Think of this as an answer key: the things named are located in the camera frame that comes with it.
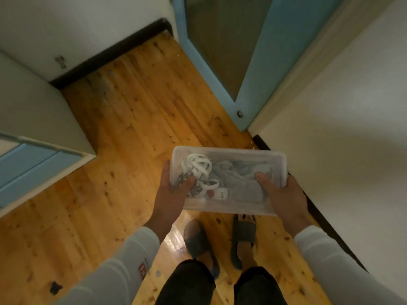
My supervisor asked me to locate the person's left leg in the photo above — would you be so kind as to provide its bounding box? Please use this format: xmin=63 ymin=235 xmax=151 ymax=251
xmin=155 ymin=251 xmax=217 ymax=305

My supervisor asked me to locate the person's left slipper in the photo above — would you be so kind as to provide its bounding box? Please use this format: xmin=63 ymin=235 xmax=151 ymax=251
xmin=183 ymin=220 xmax=221 ymax=281

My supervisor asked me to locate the person's right forearm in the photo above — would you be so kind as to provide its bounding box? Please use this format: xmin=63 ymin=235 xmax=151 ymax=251
xmin=285 ymin=218 xmax=407 ymax=305

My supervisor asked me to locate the person's right leg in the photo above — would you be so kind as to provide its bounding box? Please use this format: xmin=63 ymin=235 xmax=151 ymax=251
xmin=234 ymin=243 xmax=287 ymax=305

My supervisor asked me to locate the person's slipper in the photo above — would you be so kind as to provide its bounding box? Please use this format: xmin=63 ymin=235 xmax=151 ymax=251
xmin=231 ymin=214 xmax=257 ymax=271
xmin=183 ymin=220 xmax=221 ymax=281

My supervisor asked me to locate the blue door with glass panel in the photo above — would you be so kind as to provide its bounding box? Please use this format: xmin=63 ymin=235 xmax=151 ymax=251
xmin=171 ymin=0 xmax=347 ymax=132

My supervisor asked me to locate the white charger plug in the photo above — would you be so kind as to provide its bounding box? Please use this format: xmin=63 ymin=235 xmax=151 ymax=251
xmin=206 ymin=188 xmax=230 ymax=201

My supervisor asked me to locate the grey folded cloth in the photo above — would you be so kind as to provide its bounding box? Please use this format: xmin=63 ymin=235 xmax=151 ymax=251
xmin=208 ymin=160 xmax=276 ymax=202

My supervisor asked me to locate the person's right hand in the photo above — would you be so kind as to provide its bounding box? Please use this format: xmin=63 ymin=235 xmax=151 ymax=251
xmin=255 ymin=172 xmax=309 ymax=232

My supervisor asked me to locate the person's leg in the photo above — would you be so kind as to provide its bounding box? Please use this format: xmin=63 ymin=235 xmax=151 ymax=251
xmin=155 ymin=251 xmax=217 ymax=305
xmin=234 ymin=243 xmax=287 ymax=305

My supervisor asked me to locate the white coiled cable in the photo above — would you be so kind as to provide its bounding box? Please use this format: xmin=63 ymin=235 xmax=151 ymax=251
xmin=181 ymin=154 xmax=220 ymax=191

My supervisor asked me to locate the person's left hand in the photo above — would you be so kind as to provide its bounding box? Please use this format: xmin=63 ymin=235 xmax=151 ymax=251
xmin=152 ymin=160 xmax=197 ymax=230

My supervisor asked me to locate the white door frame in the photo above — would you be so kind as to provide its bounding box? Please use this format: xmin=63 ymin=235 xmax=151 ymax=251
xmin=248 ymin=0 xmax=398 ymax=136

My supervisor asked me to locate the person's right slipper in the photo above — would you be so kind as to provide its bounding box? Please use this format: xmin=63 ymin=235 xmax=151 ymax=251
xmin=231 ymin=214 xmax=257 ymax=271

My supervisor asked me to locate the dark skirting board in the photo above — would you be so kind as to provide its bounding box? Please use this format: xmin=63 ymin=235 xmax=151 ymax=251
xmin=253 ymin=135 xmax=369 ymax=273
xmin=49 ymin=18 xmax=173 ymax=90

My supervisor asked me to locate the blue panelled door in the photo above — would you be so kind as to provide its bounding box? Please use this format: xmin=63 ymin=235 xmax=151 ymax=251
xmin=0 ymin=133 xmax=84 ymax=208

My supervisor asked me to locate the clear plastic storage box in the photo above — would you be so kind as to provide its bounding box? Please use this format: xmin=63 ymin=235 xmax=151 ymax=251
xmin=169 ymin=146 xmax=288 ymax=217

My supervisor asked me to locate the person's left forearm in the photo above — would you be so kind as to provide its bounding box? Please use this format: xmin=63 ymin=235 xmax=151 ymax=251
xmin=56 ymin=216 xmax=175 ymax=305

